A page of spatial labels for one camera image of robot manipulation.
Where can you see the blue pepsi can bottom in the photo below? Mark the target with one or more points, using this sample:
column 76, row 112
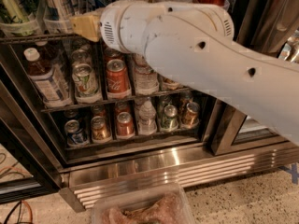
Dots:
column 75, row 134

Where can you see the clear plastic container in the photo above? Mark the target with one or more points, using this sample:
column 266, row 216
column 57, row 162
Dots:
column 165, row 204

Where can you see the orange can bottom shelf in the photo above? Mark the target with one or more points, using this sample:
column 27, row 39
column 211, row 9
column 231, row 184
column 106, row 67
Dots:
column 190, row 116

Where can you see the green can bottom shelf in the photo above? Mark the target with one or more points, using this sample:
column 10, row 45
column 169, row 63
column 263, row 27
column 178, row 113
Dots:
column 169, row 119

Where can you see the gold can middle shelf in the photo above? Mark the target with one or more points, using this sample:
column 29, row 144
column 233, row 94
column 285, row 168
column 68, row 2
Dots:
column 169, row 85

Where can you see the fridge sliding glass door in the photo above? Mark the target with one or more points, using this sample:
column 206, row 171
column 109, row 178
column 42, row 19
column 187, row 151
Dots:
column 264, row 26

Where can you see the red coca-cola can middle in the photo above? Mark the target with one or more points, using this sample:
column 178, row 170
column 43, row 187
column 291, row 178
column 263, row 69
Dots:
column 118, row 83

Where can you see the green white 7up can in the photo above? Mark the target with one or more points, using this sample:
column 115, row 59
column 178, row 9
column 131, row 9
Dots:
column 86, row 83

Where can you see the silver can top shelf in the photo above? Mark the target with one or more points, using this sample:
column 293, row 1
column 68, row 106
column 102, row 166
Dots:
column 57, row 15

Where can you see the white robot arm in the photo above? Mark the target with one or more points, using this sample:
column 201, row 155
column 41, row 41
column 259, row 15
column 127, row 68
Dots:
column 193, row 45

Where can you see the gold can shelf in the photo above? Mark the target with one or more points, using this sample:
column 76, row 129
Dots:
column 169, row 85
column 100, row 131

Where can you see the gold can bottom shelf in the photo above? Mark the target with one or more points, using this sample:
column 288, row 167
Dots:
column 100, row 131

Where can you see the small water bottle bottom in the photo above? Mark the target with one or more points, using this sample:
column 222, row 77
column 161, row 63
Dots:
column 147, row 115

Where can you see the brown tea bottle left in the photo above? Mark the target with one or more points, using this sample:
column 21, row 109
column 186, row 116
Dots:
column 48, row 79

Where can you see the clear water bottle middle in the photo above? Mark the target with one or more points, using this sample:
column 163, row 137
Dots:
column 146, row 79

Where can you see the red can bottom shelf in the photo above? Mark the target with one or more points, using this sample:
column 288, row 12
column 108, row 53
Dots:
column 125, row 125

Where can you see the steel fridge vent grille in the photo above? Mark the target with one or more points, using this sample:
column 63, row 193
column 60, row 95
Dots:
column 189, row 166

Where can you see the green can shelf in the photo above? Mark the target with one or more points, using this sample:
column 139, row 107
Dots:
column 169, row 119
column 18, row 17

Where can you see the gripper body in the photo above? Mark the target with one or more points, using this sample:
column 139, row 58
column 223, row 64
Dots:
column 116, row 28

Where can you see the green can top shelf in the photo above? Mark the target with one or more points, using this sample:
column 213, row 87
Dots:
column 18, row 17

